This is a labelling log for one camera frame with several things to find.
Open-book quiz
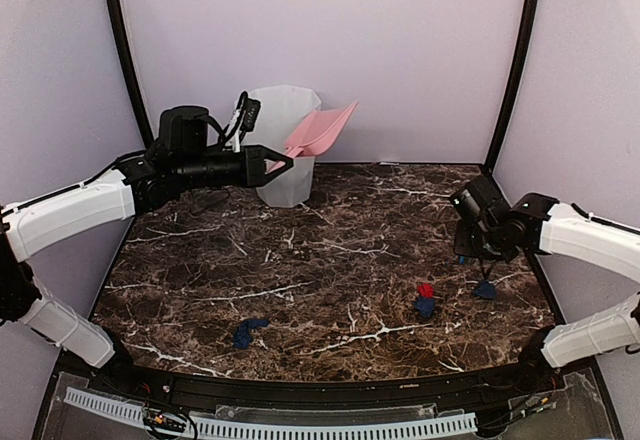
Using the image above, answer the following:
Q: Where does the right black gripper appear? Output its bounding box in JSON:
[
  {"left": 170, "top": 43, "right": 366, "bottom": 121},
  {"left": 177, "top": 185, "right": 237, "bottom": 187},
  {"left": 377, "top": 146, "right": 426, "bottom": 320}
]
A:
[{"left": 454, "top": 218, "right": 506, "bottom": 261}]

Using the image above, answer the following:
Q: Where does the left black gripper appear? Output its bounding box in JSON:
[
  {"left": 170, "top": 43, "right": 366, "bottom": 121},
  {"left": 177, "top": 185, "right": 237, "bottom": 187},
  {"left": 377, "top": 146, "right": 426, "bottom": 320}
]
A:
[{"left": 176, "top": 144, "right": 293, "bottom": 190}]

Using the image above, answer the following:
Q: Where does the pink plastic dustpan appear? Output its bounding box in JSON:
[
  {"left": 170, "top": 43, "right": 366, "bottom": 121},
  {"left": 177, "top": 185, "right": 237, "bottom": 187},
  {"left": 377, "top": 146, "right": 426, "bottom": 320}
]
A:
[{"left": 284, "top": 101, "right": 359, "bottom": 158}]

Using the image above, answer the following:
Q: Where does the long dark blue scrap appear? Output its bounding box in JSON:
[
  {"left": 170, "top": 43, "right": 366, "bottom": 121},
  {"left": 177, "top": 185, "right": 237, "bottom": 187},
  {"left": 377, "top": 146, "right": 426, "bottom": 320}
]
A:
[{"left": 233, "top": 318, "right": 269, "bottom": 349}]

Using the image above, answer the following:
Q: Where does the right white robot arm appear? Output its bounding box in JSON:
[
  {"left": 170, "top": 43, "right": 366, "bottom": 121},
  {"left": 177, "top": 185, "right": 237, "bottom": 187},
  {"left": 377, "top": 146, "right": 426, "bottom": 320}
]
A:
[{"left": 449, "top": 175, "right": 639, "bottom": 394}]

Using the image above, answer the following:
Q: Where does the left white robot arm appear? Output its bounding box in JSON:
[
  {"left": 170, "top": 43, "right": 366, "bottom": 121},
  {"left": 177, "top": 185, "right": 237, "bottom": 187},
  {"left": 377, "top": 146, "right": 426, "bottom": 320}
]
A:
[{"left": 1, "top": 99, "right": 293, "bottom": 396}]

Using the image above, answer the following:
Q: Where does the translucent white waste bin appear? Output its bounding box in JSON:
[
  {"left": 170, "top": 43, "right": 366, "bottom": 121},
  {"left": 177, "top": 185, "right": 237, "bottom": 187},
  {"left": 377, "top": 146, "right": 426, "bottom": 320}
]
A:
[{"left": 244, "top": 84, "right": 322, "bottom": 209}]

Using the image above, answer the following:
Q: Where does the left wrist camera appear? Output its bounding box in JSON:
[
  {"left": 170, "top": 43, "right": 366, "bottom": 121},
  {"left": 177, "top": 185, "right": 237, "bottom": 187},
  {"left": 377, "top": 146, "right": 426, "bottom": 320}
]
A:
[{"left": 228, "top": 91, "right": 261, "bottom": 152}]

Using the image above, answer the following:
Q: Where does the left black frame post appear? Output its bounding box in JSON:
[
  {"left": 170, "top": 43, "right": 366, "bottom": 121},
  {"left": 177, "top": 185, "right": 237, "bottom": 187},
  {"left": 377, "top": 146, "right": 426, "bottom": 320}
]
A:
[{"left": 105, "top": 0, "right": 154, "bottom": 148}]

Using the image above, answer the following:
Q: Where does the black frame post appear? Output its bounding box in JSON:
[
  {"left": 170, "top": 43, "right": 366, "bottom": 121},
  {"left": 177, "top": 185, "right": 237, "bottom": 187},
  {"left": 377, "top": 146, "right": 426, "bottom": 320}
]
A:
[
  {"left": 482, "top": 0, "right": 538, "bottom": 177},
  {"left": 105, "top": 0, "right": 154, "bottom": 148}
]

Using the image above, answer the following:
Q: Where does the black front table rail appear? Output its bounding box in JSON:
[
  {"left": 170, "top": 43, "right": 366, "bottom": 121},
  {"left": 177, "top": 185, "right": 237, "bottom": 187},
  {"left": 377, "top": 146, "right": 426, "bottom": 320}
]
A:
[{"left": 91, "top": 364, "right": 538, "bottom": 412}]

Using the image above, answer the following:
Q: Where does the right black frame post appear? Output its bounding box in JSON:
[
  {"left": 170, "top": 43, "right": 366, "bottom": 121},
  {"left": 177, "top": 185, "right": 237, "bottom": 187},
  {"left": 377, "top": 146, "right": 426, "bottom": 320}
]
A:
[{"left": 482, "top": 0, "right": 538, "bottom": 177}]

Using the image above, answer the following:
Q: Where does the white slotted cable duct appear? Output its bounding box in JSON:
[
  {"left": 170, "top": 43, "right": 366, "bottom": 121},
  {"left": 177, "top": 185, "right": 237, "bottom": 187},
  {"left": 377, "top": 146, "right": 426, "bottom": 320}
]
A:
[{"left": 63, "top": 387, "right": 477, "bottom": 439}]

